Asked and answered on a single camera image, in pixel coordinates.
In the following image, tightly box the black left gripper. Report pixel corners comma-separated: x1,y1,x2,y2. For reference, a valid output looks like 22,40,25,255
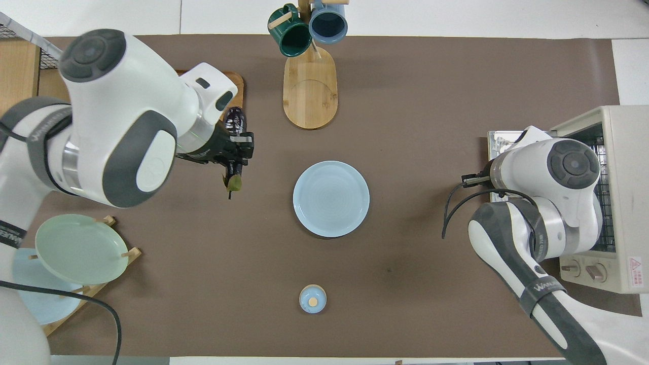
177,123,254,166

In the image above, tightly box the dark purple eggplant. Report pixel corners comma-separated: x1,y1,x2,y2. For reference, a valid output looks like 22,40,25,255
223,106,248,199

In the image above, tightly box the cream toaster oven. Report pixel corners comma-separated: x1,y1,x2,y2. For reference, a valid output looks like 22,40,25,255
488,105,649,294

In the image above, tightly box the wooden serving tray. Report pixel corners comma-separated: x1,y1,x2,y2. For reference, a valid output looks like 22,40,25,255
175,70,245,110

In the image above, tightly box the wooden mug tree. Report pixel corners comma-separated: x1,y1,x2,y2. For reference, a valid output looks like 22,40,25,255
269,0,350,130

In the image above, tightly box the dark green mug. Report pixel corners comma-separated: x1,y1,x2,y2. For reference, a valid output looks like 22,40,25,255
268,4,313,57

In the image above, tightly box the blue mug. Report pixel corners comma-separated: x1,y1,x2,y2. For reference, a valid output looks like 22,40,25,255
308,0,349,45

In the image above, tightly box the brown table mat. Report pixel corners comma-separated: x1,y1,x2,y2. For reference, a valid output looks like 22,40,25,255
0,34,643,358

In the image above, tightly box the small blue bell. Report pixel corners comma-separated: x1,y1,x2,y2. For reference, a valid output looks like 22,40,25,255
299,284,328,314

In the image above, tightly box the mint green plate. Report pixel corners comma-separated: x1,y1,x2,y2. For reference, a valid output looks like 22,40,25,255
34,214,129,285

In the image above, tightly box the wooden plate rack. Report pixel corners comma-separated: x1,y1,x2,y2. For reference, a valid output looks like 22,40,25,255
28,215,141,338

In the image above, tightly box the light blue racked plate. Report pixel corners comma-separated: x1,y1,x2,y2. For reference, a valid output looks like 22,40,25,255
11,247,84,325

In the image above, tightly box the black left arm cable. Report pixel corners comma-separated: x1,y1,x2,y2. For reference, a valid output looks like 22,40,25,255
0,280,122,365

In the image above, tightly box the wire and wood shelf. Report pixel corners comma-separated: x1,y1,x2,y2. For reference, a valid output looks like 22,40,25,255
0,13,64,117

